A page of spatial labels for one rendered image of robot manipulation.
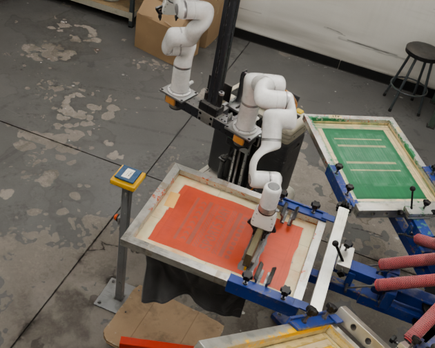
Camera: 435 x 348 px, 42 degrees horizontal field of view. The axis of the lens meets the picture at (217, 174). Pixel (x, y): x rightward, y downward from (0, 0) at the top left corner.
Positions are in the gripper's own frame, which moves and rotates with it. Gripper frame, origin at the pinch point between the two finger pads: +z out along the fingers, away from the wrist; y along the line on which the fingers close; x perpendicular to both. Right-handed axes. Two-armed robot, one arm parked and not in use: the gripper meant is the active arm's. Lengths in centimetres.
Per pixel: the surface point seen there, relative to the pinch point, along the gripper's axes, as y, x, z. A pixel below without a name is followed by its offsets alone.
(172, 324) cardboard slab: 33, -6, 100
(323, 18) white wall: 35, -379, 57
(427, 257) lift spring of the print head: -68, -5, -17
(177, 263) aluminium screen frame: 26.2, 29.6, 3.2
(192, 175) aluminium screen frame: 41.8, -25.0, 3.7
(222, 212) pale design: 20.2, -10.8, 5.9
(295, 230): -14.0, -16.1, 5.8
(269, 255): -7.4, 4.2, 5.6
